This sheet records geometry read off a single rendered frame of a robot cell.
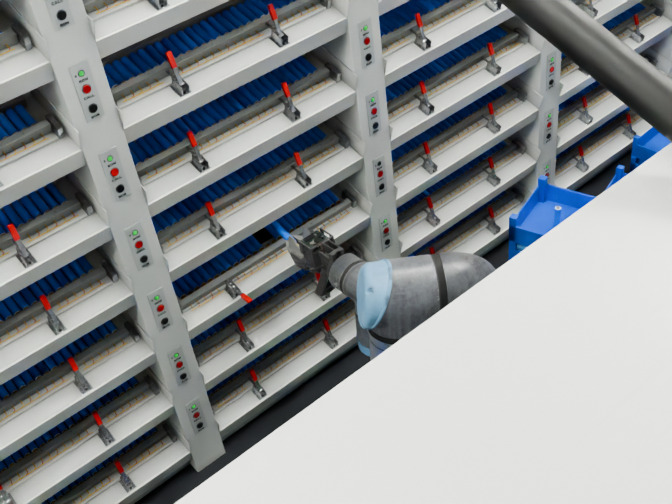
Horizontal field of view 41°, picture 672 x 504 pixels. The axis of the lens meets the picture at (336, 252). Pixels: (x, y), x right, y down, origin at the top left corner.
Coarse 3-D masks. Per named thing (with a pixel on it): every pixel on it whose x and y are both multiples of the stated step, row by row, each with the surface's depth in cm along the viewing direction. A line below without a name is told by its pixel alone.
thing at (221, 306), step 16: (336, 192) 253; (352, 192) 249; (352, 208) 250; (368, 208) 247; (336, 224) 246; (352, 224) 246; (368, 224) 251; (272, 240) 241; (336, 240) 244; (288, 256) 238; (256, 272) 235; (272, 272) 235; (288, 272) 238; (240, 288) 231; (256, 288) 232; (208, 304) 228; (224, 304) 228; (240, 304) 232; (192, 320) 225; (208, 320) 226; (192, 336) 226
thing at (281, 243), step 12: (348, 204) 248; (324, 216) 244; (300, 228) 241; (312, 228) 243; (324, 228) 244; (264, 252) 236; (240, 264) 233; (252, 264) 234; (264, 264) 235; (228, 276) 230; (204, 288) 228; (216, 288) 229; (180, 300) 225; (192, 300) 226
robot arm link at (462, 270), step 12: (444, 252) 159; (456, 252) 159; (444, 264) 155; (456, 264) 155; (468, 264) 156; (480, 264) 158; (456, 276) 154; (468, 276) 155; (480, 276) 156; (456, 288) 154; (468, 288) 155
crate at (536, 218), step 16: (544, 176) 241; (544, 192) 243; (560, 192) 242; (576, 192) 239; (528, 208) 240; (544, 208) 243; (576, 208) 242; (512, 224) 231; (528, 224) 239; (544, 224) 238; (512, 240) 234; (528, 240) 231
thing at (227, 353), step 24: (288, 288) 252; (312, 288) 256; (336, 288) 256; (240, 312) 248; (264, 312) 249; (288, 312) 250; (312, 312) 251; (216, 336) 241; (240, 336) 242; (264, 336) 245; (216, 360) 240; (240, 360) 240; (216, 384) 240
